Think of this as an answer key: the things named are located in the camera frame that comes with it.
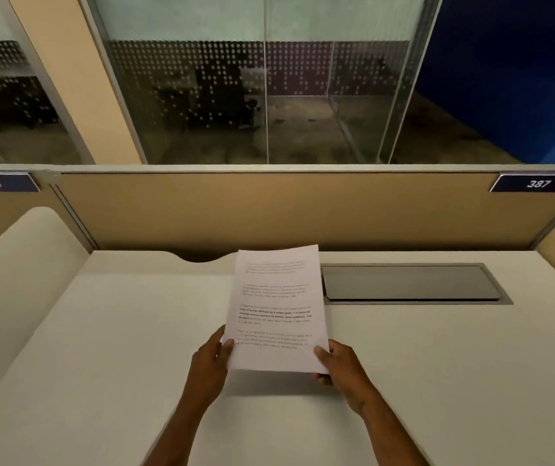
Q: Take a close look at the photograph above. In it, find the beige pillar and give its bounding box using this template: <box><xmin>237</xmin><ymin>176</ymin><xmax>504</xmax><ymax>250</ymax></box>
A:
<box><xmin>6</xmin><ymin>0</ymin><xmax>143</xmax><ymax>165</ymax></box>

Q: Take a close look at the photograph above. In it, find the dotted frosted glass wall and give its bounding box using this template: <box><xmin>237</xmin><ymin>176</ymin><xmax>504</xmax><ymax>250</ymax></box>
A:
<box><xmin>79</xmin><ymin>0</ymin><xmax>443</xmax><ymax>165</ymax></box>

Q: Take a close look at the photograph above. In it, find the beige desk partition panel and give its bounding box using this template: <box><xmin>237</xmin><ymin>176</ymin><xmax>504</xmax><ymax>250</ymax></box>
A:
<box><xmin>47</xmin><ymin>166</ymin><xmax>555</xmax><ymax>261</ymax></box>

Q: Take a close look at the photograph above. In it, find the grey desk cable hatch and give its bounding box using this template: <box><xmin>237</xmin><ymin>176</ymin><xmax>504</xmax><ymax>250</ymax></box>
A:
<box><xmin>321</xmin><ymin>263</ymin><xmax>514</xmax><ymax>305</ymax></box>

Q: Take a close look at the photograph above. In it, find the beige side partition panel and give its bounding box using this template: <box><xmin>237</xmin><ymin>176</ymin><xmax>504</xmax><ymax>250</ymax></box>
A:
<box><xmin>0</xmin><ymin>171</ymin><xmax>98</xmax><ymax>259</ymax></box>

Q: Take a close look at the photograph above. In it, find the person's left forearm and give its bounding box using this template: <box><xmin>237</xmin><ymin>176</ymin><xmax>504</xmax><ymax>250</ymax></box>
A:
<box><xmin>142</xmin><ymin>395</ymin><xmax>225</xmax><ymax>466</ymax></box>

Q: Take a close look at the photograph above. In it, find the white printed paper sheet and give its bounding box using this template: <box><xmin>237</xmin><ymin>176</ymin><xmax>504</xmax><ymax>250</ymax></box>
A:
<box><xmin>222</xmin><ymin>245</ymin><xmax>331</xmax><ymax>374</ymax></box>

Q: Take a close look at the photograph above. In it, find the person's right hand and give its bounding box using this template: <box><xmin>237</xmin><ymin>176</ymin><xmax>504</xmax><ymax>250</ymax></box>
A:
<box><xmin>312</xmin><ymin>339</ymin><xmax>378</xmax><ymax>417</ymax></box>

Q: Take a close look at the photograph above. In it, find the person's left hand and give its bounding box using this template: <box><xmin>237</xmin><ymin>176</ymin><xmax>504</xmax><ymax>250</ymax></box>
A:
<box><xmin>187</xmin><ymin>325</ymin><xmax>235</xmax><ymax>408</ymax></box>

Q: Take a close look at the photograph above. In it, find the person's right forearm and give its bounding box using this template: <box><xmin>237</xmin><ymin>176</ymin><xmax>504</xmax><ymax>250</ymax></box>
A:
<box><xmin>355</xmin><ymin>390</ymin><xmax>430</xmax><ymax>466</ymax></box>

